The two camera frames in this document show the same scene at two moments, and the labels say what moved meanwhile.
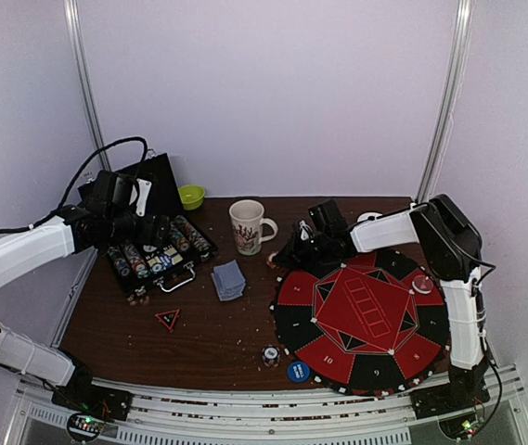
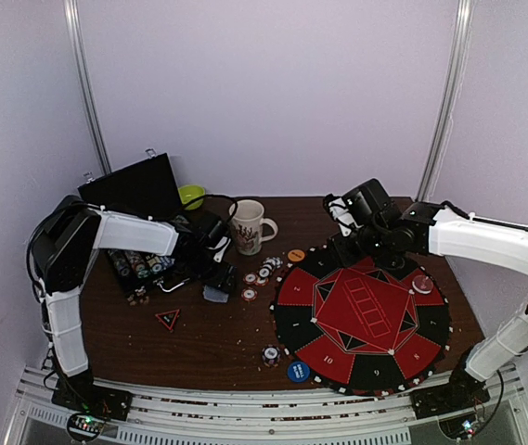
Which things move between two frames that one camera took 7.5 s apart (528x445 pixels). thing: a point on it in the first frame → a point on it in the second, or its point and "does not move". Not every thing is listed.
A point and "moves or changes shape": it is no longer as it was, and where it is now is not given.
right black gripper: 298,246 → 346,250
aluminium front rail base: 187,415 does not move
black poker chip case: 161,252 does not move
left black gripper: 146,237 → 217,281
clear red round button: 422,284 does not move
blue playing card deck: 229,280 moves or changes shape
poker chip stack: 271,355 does not move
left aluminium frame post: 72,18 does not move
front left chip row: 119,260 does not move
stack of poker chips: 269,260 moves or changes shape
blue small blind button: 298,372 does not move
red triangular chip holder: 169,318 does not move
